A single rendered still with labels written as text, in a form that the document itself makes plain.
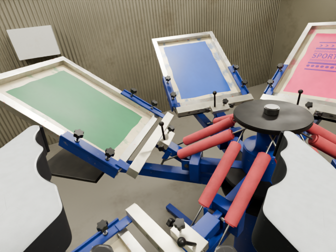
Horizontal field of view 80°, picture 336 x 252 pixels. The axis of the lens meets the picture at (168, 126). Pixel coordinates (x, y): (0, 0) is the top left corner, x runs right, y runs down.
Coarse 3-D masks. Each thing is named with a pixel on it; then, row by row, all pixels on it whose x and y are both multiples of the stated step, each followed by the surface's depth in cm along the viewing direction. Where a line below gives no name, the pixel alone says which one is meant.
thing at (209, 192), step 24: (216, 120) 126; (192, 144) 100; (216, 144) 93; (240, 144) 86; (312, 144) 80; (216, 168) 85; (264, 168) 76; (216, 192) 83; (240, 192) 75; (240, 216) 73
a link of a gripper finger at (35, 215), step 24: (24, 144) 9; (0, 168) 7; (24, 168) 8; (48, 168) 9; (0, 192) 6; (24, 192) 6; (48, 192) 7; (0, 216) 6; (24, 216) 6; (48, 216) 6; (0, 240) 5; (24, 240) 5; (48, 240) 6
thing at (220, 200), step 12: (240, 132) 129; (228, 144) 129; (192, 156) 109; (192, 168) 105; (204, 168) 109; (192, 180) 110; (216, 204) 82; (228, 204) 80; (228, 228) 79; (240, 228) 80
